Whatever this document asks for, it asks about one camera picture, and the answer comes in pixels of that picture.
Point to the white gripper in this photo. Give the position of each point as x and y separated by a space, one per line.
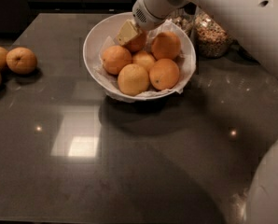
145 16

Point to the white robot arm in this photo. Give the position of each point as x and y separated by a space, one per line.
254 23

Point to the small orange at bowl centre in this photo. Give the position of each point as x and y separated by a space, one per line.
143 59

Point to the left glass jar with grains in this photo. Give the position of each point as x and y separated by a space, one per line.
184 18

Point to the glass jar with grains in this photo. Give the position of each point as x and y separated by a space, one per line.
184 18
211 39

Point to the white paper liner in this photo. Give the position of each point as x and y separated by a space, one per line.
105 80

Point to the middle glass jar with grains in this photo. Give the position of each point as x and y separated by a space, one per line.
211 39

